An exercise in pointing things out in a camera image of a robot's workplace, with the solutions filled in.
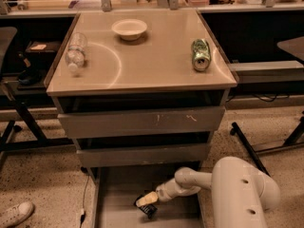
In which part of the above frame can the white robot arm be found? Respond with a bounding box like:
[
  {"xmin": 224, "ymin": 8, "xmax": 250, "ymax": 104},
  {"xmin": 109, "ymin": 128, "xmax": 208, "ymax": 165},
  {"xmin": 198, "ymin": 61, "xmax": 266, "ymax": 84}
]
[{"xmin": 134, "ymin": 157, "xmax": 280, "ymax": 228}]

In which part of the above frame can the dark box with label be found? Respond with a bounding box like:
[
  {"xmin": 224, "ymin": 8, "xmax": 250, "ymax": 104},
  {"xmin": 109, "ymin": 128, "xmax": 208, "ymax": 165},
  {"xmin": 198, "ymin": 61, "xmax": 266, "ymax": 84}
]
[{"xmin": 26, "ymin": 41, "xmax": 61, "ymax": 53}]

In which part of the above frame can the top grey drawer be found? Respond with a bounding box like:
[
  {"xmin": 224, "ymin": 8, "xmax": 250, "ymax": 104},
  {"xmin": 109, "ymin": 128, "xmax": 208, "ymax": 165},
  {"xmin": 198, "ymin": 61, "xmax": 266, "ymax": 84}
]
[{"xmin": 58, "ymin": 106, "xmax": 225, "ymax": 139}]

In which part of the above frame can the black floor cable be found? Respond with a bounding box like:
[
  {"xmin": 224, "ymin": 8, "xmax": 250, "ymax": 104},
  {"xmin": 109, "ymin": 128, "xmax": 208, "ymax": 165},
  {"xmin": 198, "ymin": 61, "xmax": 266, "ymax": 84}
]
[{"xmin": 79, "ymin": 174, "xmax": 91, "ymax": 228}]

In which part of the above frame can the white paper bowl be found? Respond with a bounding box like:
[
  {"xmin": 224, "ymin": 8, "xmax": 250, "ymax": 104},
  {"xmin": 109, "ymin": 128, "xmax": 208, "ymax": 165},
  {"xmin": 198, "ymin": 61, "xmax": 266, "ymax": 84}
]
[{"xmin": 111, "ymin": 19, "xmax": 147, "ymax": 41}]

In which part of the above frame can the clear plastic water bottle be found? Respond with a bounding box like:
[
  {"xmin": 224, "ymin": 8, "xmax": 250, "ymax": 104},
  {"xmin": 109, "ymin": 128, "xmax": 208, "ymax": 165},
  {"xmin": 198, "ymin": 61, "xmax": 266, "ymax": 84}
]
[{"xmin": 65, "ymin": 32, "xmax": 87, "ymax": 75}]

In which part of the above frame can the grey drawer cabinet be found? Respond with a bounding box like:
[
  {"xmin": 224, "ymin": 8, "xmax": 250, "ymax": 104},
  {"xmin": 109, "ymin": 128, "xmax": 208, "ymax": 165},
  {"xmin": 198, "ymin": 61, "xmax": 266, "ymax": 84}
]
[{"xmin": 43, "ymin": 9, "xmax": 238, "ymax": 228}]

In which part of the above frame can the middle grey drawer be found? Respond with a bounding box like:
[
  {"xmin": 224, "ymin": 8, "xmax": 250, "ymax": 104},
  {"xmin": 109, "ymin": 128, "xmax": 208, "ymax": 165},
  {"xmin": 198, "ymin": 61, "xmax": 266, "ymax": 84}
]
[{"xmin": 77, "ymin": 143, "xmax": 210, "ymax": 167}]

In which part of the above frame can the black wheeled stand leg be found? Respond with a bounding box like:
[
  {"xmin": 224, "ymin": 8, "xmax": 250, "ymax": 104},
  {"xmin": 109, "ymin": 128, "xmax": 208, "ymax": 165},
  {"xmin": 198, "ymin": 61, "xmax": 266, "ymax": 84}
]
[{"xmin": 230, "ymin": 123, "xmax": 269, "ymax": 175}]

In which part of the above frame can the open bottom grey drawer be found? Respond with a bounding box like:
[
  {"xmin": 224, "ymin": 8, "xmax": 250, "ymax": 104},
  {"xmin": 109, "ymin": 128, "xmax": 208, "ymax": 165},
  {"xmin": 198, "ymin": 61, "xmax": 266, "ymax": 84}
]
[{"xmin": 91, "ymin": 163, "xmax": 204, "ymax": 228}]

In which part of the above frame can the white sneaker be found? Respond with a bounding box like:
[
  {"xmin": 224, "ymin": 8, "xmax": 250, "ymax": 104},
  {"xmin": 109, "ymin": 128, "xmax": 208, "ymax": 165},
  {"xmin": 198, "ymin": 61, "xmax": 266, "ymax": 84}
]
[{"xmin": 0, "ymin": 201, "xmax": 34, "ymax": 228}]

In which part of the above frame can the crushed green soda can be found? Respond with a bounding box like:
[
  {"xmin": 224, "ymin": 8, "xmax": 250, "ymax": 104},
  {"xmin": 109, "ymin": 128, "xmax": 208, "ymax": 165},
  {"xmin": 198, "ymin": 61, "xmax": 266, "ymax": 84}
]
[{"xmin": 191, "ymin": 39, "xmax": 211, "ymax": 71}]

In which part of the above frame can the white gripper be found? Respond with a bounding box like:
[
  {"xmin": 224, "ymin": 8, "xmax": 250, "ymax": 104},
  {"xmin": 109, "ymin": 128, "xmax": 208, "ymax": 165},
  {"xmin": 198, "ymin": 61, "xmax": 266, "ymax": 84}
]
[{"xmin": 135, "ymin": 179, "xmax": 200, "ymax": 207}]

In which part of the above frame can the dark blue snack bar wrapper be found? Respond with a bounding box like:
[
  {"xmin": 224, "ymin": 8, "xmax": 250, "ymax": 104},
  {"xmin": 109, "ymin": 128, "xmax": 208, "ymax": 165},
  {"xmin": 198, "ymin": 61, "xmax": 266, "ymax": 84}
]
[{"xmin": 133, "ymin": 195, "xmax": 158, "ymax": 219}]

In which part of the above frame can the black desk frame leg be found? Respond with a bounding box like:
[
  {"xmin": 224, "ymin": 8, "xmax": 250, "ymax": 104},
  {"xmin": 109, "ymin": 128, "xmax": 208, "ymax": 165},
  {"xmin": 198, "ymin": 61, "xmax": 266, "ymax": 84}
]
[{"xmin": 0, "ymin": 83, "xmax": 75, "ymax": 153}]

